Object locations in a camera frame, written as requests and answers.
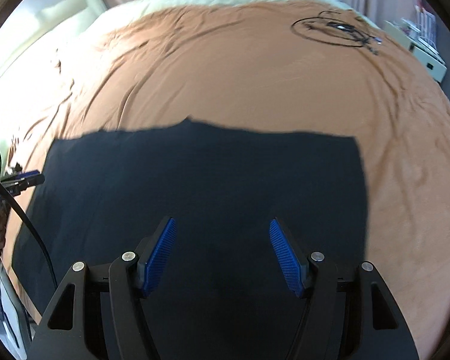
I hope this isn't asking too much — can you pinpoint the black bear print t-shirt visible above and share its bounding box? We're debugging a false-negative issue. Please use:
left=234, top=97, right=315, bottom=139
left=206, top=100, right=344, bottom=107
left=13, top=120, right=368, bottom=359

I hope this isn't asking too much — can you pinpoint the cream leather headboard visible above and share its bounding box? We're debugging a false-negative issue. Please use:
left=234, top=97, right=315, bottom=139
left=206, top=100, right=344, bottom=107
left=0, top=0, right=106, bottom=79

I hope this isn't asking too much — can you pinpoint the orange bed blanket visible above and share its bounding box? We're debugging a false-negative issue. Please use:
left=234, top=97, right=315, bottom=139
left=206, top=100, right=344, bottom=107
left=13, top=0, right=450, bottom=359

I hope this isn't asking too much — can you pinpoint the white bedside cabinet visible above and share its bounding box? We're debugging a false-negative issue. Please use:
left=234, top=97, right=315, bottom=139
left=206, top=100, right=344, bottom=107
left=383, top=21, right=447, bottom=84

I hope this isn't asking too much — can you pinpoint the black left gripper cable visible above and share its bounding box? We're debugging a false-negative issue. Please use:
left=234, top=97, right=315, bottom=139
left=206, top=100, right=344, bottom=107
left=0, top=168, right=59, bottom=290

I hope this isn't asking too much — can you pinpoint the black coiled cable bundle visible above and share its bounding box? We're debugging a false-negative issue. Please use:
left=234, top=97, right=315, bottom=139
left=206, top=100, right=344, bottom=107
left=290, top=9, right=385, bottom=56

